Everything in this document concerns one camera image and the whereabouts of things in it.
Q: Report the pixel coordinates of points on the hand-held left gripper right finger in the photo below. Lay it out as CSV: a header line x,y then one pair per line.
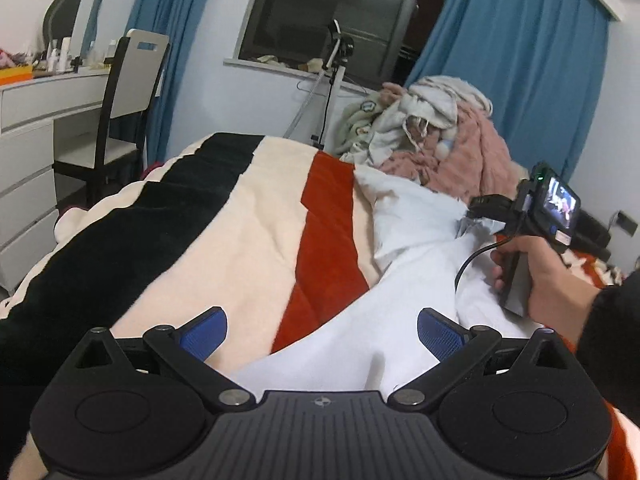
x,y
440,335

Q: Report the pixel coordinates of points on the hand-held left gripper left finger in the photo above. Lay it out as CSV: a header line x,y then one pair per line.
x,y
205,332

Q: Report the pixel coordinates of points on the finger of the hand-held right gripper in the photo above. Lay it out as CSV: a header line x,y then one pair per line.
x,y
490,207

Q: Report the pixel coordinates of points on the white pants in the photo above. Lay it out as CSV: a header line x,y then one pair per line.
x,y
415,240

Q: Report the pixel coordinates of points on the person's right forearm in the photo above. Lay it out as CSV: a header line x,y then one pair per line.
x,y
615,320

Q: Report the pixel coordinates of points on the person's right hand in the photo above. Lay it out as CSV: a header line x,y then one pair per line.
x,y
547,285

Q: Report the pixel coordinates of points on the pink fuzzy garment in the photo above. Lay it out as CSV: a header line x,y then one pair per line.
x,y
475,155

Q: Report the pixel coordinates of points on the black armchair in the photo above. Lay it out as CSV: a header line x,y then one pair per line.
x,y
595,240

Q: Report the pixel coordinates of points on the white and blue plush item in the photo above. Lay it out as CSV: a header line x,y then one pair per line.
x,y
446,144

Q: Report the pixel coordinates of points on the plaid cloth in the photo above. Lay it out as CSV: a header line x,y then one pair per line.
x,y
417,130

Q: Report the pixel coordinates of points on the striped fleece blanket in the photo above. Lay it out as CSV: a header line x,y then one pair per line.
x,y
240,220

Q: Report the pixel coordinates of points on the off-white hooded garment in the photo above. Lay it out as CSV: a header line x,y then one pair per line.
x,y
440,100

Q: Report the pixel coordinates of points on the blue curtain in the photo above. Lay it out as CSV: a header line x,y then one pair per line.
x,y
525,60
175,10

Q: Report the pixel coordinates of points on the green fleece garment with patch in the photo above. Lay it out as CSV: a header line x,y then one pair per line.
x,y
355,125

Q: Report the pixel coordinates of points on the white tripod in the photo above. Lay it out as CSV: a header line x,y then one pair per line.
x,y
332,85

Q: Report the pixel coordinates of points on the white dresser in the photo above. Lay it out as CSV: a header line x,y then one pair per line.
x,y
25,160

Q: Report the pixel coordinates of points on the dark window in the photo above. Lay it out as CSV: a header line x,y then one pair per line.
x,y
300,10

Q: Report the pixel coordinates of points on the group of toiletry bottles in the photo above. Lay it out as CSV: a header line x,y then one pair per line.
x,y
62,55

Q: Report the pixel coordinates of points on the wavy-framed mirror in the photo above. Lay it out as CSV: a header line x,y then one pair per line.
x,y
65,15

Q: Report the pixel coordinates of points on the black wall socket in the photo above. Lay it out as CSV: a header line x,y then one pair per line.
x,y
628,223

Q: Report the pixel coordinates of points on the white chair with black frame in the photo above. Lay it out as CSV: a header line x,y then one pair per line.
x,y
140,75

